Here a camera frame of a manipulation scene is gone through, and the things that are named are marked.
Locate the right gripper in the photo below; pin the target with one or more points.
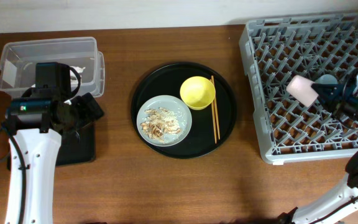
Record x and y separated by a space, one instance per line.
337 94

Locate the blue cup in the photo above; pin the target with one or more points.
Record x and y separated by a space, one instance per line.
327 79

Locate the white tissue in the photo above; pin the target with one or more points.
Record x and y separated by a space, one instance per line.
79 70

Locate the pink cup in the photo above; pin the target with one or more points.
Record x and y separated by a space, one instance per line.
301 89

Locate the yellow bowl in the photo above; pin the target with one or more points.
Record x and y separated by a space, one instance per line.
197 92

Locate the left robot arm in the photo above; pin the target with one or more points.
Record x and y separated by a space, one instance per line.
36 124

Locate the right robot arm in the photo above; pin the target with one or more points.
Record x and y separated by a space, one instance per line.
342 200

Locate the grey dishwasher rack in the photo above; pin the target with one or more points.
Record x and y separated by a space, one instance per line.
273 51

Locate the clear plastic bin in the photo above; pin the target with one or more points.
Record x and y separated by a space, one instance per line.
18 61

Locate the black rectangular tray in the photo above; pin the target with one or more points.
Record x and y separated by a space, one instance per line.
79 149

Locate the wooden chopstick right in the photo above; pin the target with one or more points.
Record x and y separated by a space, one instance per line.
216 115

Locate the wooden chopstick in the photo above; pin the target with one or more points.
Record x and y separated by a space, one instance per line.
216 115
213 115

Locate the wooden chopstick left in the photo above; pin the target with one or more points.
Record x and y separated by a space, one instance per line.
213 115

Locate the food scraps on plate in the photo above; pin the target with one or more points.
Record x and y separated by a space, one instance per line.
160 122

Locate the grey plate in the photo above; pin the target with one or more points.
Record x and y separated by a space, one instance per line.
173 104

